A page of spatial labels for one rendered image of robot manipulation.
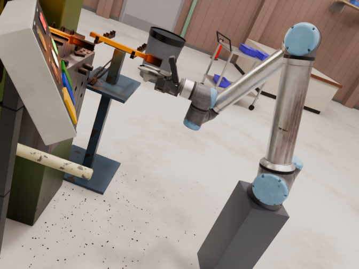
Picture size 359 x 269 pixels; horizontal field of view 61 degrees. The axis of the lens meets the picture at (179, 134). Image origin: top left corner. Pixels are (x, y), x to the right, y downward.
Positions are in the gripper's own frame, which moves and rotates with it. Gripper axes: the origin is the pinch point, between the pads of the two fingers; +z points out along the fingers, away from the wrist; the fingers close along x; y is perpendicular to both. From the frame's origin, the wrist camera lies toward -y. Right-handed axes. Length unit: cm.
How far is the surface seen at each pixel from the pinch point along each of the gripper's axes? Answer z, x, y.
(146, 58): 1.9, 31.2, 4.0
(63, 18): 47, 25, -1
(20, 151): 29, -39, 37
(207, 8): -41, 665, -3
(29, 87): 15, -73, -7
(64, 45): 33.0, -6.5, 2.0
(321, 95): -327, 493, 59
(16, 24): 21, -70, -19
